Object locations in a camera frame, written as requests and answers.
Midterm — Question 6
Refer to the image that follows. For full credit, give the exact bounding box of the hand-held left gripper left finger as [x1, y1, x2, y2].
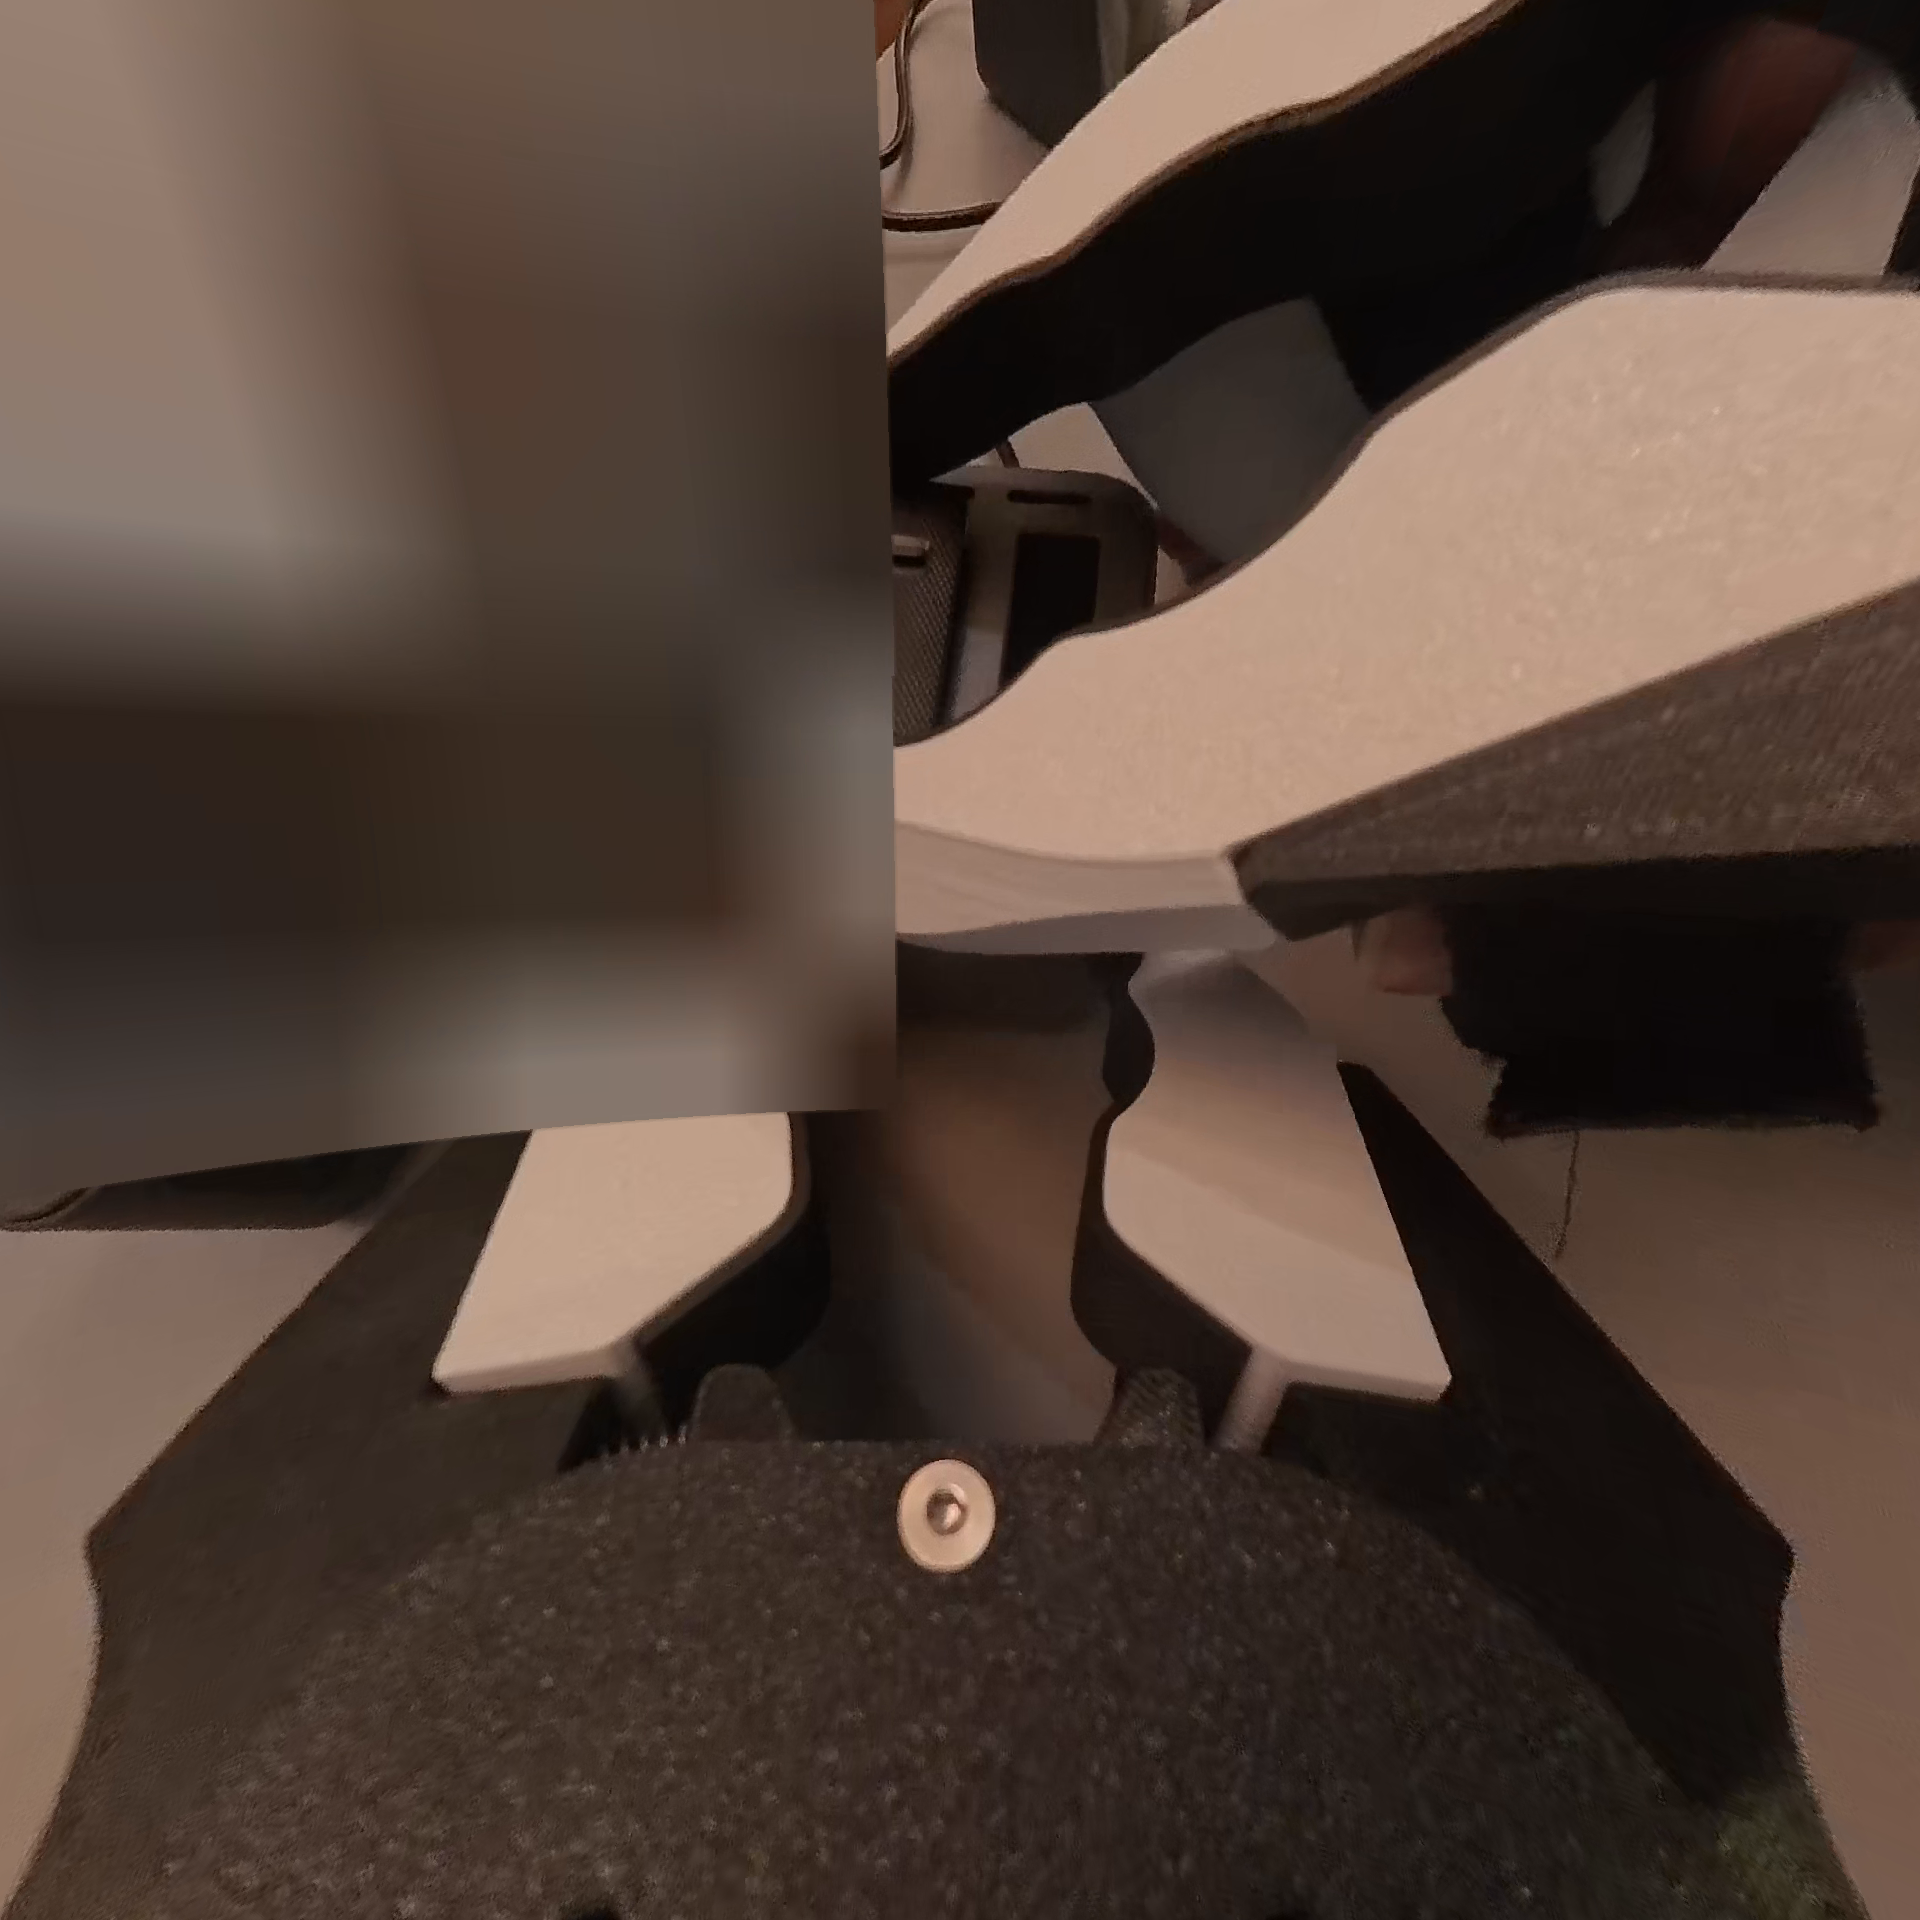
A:
[433, 1110, 833, 1431]

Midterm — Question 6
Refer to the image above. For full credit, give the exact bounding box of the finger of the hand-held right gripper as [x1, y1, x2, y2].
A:
[891, 0, 1701, 487]
[894, 276, 1920, 959]

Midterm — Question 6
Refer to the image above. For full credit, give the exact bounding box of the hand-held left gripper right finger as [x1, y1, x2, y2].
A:
[1073, 953, 1454, 1450]

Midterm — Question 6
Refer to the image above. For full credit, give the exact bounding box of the person's right hand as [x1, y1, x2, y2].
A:
[1368, 0, 1900, 1003]

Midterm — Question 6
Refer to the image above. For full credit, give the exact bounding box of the black charging cable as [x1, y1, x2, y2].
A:
[875, 0, 995, 237]

